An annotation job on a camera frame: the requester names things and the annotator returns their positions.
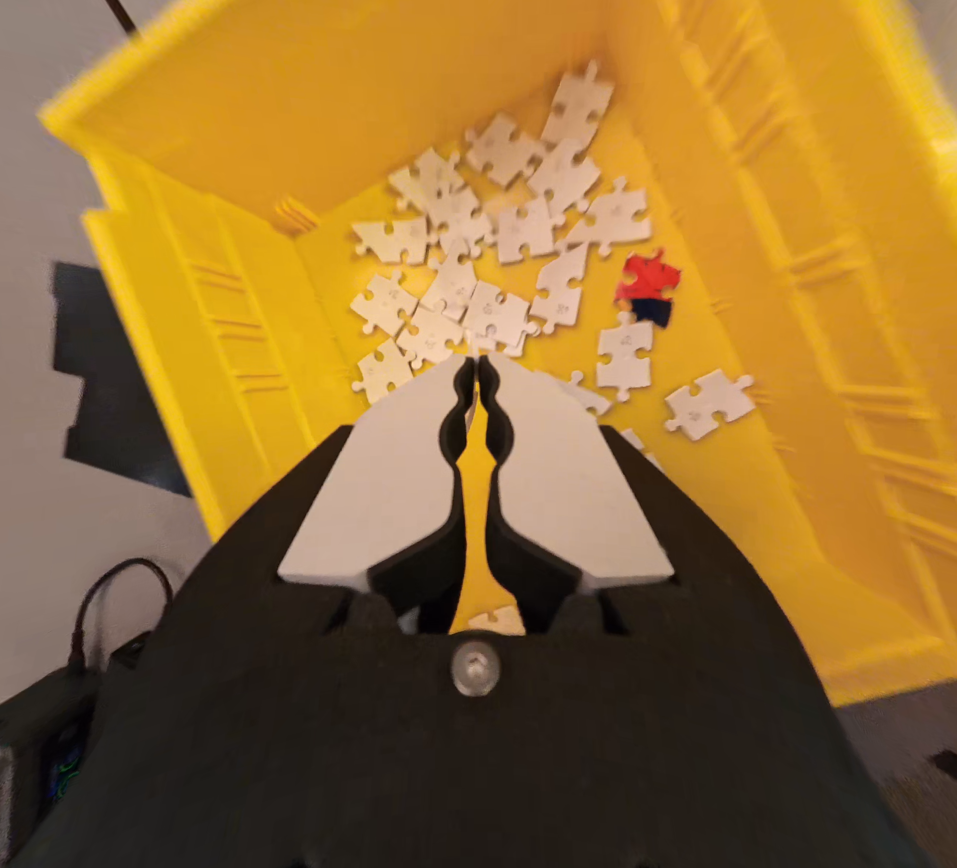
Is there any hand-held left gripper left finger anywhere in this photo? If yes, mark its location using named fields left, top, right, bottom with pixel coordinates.
left=277, top=353, right=478, bottom=636

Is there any black cable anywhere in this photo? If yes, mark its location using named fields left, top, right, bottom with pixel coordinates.
left=69, top=557, right=174, bottom=671

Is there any yellow plastic bin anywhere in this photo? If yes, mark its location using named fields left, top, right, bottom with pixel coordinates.
left=37, top=0, right=957, bottom=708

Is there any red single puzzle piece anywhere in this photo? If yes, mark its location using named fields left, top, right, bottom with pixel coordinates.
left=615, top=249, right=683, bottom=328

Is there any pile of white puzzle pieces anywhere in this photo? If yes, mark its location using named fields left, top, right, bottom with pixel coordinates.
left=350, top=60, right=756, bottom=637

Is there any black electronic box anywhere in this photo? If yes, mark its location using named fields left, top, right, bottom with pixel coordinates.
left=0, top=666, right=102, bottom=847

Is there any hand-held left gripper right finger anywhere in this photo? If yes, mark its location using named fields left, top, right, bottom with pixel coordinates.
left=477, top=352, right=675, bottom=636

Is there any black jagged tape patch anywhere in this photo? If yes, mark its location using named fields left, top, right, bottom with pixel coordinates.
left=52, top=261, right=194, bottom=497

